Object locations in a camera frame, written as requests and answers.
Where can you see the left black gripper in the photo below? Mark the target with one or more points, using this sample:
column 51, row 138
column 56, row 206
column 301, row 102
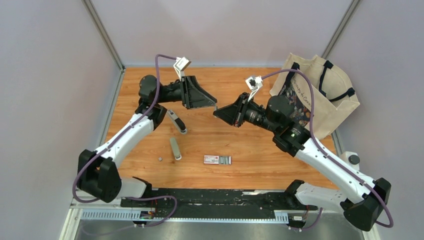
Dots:
column 193, row 96

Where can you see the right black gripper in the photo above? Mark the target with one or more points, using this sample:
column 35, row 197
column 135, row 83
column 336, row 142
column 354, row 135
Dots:
column 234, row 113

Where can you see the red white staple box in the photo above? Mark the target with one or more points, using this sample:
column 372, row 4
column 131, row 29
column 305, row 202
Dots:
column 217, row 160

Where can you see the grey-green stapler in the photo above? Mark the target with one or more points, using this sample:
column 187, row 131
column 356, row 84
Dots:
column 175, row 149

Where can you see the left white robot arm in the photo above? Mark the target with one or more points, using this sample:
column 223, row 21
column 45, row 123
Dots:
column 97, row 173

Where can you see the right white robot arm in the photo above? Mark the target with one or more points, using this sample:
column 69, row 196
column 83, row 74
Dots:
column 359, row 198

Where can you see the cream floral tote bag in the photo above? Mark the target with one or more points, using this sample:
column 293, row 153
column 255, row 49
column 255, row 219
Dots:
column 326, row 101

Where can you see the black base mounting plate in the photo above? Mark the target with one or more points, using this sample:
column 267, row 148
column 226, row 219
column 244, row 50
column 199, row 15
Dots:
column 224, row 205

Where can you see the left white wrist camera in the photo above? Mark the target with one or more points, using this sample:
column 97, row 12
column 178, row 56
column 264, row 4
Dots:
column 180, row 64

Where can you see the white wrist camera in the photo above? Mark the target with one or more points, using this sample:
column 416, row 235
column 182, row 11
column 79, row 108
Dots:
column 180, row 64
column 254, row 83

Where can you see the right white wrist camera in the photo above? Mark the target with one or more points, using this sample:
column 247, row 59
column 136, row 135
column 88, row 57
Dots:
column 254, row 83

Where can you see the aluminium frame rail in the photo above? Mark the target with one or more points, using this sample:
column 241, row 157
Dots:
column 100, row 210

